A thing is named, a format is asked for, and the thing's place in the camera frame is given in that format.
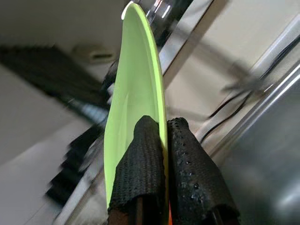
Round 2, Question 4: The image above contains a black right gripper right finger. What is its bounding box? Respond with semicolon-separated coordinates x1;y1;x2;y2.
166;117;240;225

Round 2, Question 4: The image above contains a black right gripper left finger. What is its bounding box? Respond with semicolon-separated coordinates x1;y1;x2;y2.
108;114;168;225

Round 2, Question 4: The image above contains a light green plate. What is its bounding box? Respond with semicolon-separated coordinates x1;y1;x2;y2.
104;2;169;211

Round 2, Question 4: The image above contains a chrome kitchen faucet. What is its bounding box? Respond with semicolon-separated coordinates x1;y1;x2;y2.
221;60;275;99

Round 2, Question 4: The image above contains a stainless steel sink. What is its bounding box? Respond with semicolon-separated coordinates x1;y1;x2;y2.
194;60;300;225

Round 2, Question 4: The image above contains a black power cable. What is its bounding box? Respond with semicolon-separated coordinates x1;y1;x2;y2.
208;91;254;118

